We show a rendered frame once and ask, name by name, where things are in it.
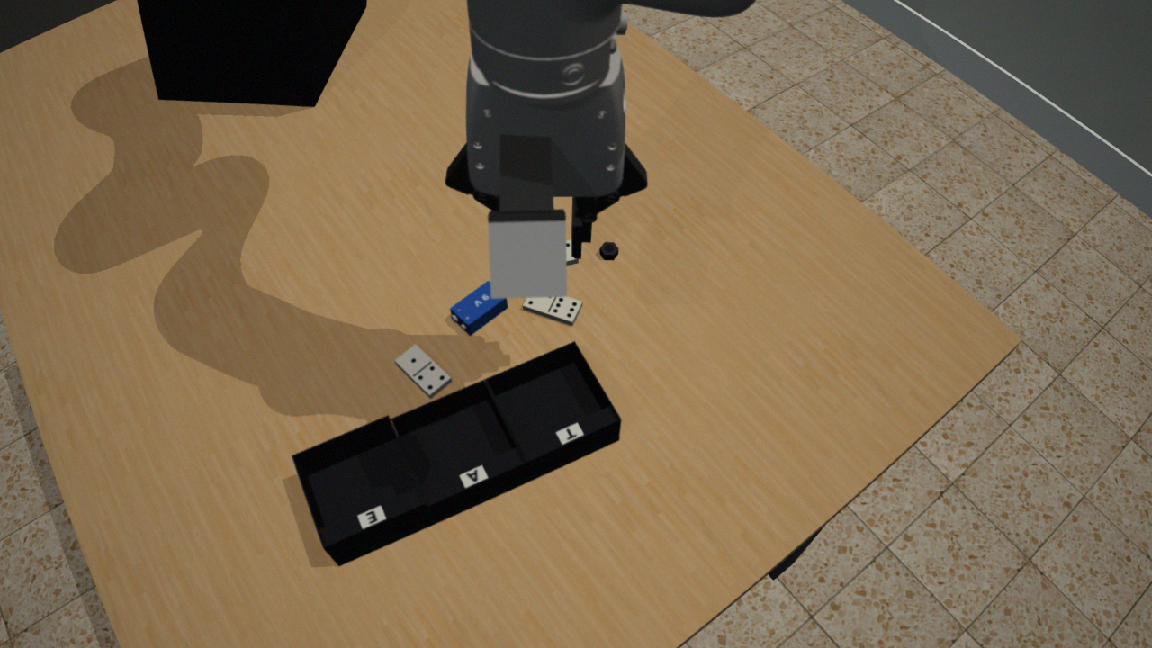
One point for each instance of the black three-compartment bin rack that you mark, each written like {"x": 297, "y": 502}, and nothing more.
{"x": 492, "y": 420}

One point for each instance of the blue nine-volt battery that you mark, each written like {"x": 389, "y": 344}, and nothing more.
{"x": 477, "y": 309}

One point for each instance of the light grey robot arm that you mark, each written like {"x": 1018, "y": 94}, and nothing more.
{"x": 546, "y": 47}

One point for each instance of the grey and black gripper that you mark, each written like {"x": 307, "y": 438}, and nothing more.
{"x": 584, "y": 163}

